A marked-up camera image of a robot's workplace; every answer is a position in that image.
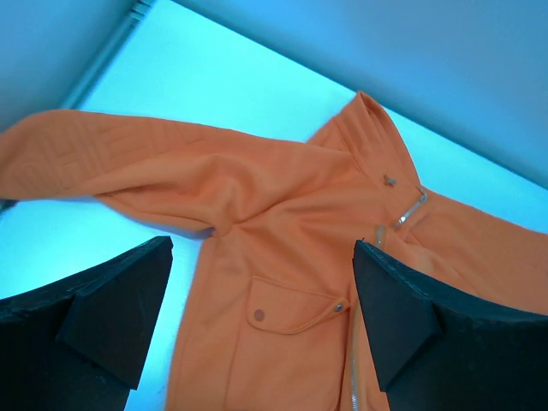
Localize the orange zip jacket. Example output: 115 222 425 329
1 93 547 410

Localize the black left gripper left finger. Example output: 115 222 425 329
1 236 173 411

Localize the aluminium left side rail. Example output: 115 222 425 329
61 1 156 110

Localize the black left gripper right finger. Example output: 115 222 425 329
353 241 547 410

